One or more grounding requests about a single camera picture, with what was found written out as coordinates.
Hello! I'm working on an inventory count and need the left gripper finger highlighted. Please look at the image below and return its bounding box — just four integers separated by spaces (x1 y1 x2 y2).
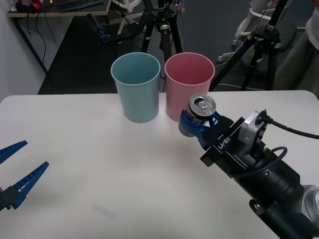
4 161 50 210
0 140 28 165

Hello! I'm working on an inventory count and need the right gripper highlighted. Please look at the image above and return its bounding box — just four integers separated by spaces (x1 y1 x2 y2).
179 111 255 179

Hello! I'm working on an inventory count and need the silver drink can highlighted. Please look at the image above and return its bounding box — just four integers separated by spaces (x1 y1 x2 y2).
177 95 216 138

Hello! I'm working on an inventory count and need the pink plastic bin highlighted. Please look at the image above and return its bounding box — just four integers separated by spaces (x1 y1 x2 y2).
164 52 215 122

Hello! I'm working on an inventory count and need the pale blue plastic bin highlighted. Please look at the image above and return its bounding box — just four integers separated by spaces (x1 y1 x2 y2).
110 52 161 123

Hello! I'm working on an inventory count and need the white wheeled stand base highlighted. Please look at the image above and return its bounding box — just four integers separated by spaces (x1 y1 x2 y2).
217 0 275 63

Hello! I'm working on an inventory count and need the person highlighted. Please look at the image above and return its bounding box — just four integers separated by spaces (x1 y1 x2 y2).
273 7 319 100

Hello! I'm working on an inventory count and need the white swivel chair base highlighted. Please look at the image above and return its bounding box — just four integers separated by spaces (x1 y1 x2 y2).
111 0 141 34

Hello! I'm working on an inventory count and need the desk with wooden edge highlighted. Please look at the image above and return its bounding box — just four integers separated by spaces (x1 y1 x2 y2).
7 0 112 18

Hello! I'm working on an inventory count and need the black camera tripod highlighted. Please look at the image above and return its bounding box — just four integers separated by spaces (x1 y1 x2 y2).
208 0 308 92
140 0 184 63

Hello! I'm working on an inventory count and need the black hanging cable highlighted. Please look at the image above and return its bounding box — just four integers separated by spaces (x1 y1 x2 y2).
24 12 48 73

